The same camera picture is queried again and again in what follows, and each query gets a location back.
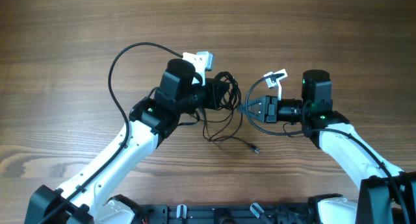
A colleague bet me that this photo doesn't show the black camera cable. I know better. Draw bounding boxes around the black camera cable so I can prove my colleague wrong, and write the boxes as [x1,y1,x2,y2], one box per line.
[37,42,185,224]
[244,73,410,224]

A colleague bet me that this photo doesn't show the black usb cable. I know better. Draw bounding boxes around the black usb cable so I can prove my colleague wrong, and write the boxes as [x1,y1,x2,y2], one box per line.
[194,71,261,154]

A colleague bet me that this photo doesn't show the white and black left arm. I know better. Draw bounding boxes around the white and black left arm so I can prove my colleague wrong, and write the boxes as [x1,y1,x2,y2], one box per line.
[25,53,229,223]

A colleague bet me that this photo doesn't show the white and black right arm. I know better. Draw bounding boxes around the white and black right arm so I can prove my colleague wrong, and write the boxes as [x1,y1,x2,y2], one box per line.
[239,69,415,223]

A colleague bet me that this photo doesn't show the black left camera cable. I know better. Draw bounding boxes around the black left camera cable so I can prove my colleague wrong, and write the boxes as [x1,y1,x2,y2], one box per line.
[37,42,185,224]

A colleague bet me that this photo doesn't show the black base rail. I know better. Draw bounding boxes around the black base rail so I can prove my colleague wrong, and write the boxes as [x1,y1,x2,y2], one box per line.
[140,203,320,224]

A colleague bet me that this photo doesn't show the black right camera cable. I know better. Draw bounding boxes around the black right camera cable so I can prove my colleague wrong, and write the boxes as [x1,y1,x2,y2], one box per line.
[244,73,410,224]

